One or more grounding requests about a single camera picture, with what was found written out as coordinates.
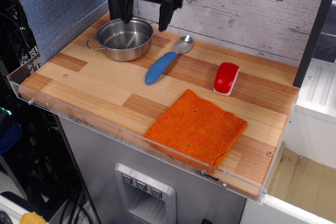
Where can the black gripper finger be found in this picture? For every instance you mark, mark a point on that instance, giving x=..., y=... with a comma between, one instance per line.
x=167, y=9
x=126, y=10

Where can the stainless steel pot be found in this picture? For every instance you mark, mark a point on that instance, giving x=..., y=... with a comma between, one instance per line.
x=123, y=42

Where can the clear acrylic counter guard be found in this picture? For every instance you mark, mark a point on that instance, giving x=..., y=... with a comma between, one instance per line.
x=111, y=98

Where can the blue fabric panel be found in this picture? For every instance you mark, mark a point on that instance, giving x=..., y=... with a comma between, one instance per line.
x=56, y=23

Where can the red and white toy sushi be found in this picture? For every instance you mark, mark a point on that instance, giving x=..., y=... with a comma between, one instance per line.
x=225, y=78

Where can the orange knitted cloth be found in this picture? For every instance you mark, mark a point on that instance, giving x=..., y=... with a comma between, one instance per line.
x=196, y=132

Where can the silver toy fridge cabinet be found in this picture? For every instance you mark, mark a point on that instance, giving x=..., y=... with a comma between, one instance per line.
x=96, y=156

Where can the grey ice dispenser panel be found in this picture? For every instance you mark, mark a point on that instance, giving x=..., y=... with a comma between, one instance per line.
x=144, y=198

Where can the white toy sink unit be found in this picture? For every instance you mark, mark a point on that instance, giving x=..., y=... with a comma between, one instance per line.
x=301, y=185

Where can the blue handled metal spoon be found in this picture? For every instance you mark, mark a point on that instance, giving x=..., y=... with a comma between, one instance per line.
x=183, y=45

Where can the dark right support post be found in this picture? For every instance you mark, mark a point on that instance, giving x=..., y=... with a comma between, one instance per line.
x=312, y=42

